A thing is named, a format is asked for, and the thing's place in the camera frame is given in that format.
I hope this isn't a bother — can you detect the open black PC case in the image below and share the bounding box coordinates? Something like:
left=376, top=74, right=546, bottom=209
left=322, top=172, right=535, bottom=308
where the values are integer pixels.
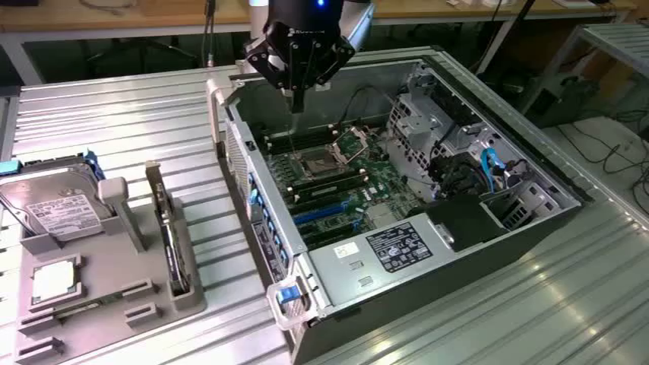
left=206, top=44, right=596, bottom=358

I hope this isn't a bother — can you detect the black box on floor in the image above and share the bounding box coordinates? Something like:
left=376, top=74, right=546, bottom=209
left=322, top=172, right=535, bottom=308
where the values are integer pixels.
left=538, top=74, right=603, bottom=129

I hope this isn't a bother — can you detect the green RAM stick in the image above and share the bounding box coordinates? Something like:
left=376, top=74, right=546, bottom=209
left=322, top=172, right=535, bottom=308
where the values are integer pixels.
left=54, top=294, right=126, bottom=316

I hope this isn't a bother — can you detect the silver hard disk drive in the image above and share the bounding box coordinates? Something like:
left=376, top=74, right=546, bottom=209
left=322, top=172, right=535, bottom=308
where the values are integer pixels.
left=0, top=165, right=117, bottom=243

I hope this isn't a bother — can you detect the graphics card with metal bracket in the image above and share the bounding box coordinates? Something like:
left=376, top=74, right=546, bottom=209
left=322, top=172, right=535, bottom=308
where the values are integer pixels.
left=145, top=160, right=198, bottom=297

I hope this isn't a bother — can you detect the black RAM stick with label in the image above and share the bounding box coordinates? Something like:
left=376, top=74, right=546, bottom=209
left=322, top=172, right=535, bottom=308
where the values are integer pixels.
left=291, top=176, right=370, bottom=201

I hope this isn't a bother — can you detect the silver perforated disk bay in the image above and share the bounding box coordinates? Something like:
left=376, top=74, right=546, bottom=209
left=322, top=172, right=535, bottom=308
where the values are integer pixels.
left=388, top=68, right=488, bottom=191

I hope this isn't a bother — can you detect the metal slat shelf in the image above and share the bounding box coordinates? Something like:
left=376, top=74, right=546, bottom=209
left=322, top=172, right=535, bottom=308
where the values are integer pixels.
left=516, top=23, right=649, bottom=115

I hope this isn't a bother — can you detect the wooden desk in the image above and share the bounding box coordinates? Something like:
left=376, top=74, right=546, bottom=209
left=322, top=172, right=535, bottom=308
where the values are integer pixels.
left=0, top=0, right=635, bottom=35

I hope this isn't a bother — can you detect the green motherboard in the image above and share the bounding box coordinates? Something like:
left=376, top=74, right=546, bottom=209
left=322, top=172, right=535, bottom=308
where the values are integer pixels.
left=263, top=125, right=438, bottom=248

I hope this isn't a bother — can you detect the black plastic shroud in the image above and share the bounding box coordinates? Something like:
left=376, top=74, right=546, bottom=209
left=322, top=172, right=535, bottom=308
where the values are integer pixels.
left=426, top=193, right=508, bottom=252

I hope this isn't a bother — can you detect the metal socket cover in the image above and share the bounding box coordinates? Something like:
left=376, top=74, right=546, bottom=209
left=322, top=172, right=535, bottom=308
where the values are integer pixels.
left=330, top=127, right=380, bottom=164

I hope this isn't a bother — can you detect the blue data wire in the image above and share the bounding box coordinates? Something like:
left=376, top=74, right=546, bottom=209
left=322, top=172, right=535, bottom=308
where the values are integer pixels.
left=479, top=146, right=503, bottom=195

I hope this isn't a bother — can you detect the black hanging cable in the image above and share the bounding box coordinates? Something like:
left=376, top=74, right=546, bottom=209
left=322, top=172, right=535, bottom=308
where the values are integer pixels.
left=202, top=0, right=215, bottom=68

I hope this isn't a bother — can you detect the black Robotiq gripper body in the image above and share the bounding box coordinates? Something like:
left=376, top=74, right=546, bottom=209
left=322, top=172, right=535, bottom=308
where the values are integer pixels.
left=263, top=0, right=346, bottom=83

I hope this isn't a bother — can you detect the silver CPU chip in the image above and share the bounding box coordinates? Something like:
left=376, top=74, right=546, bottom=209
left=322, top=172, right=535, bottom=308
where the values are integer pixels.
left=33, top=262, right=78, bottom=297

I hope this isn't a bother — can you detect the blue expansion slot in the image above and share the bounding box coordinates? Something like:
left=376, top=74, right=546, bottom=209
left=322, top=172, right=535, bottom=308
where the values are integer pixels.
left=292, top=204, right=350, bottom=225

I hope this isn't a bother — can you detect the CPU socket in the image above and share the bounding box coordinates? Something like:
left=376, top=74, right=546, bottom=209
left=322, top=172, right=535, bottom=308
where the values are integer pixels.
left=299, top=148, right=339, bottom=176

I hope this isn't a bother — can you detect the silver chipset heatsink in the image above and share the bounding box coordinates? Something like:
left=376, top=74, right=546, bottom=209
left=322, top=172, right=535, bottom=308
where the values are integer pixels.
left=364, top=205, right=402, bottom=224

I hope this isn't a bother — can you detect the grey coiled cable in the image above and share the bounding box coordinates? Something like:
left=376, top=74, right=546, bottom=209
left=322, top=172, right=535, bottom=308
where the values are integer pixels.
left=79, top=0, right=138, bottom=17

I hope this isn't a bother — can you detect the grey plastic parts rack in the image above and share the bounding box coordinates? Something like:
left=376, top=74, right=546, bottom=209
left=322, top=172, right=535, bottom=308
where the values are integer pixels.
left=14, top=177, right=207, bottom=365

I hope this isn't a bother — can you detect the silver power supply unit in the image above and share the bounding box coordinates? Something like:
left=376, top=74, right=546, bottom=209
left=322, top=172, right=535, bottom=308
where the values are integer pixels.
left=307, top=212, right=458, bottom=307

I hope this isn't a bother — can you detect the blue plastic disk carrier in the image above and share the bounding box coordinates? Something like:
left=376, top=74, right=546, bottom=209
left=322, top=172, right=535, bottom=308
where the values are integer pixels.
left=0, top=150, right=107, bottom=183

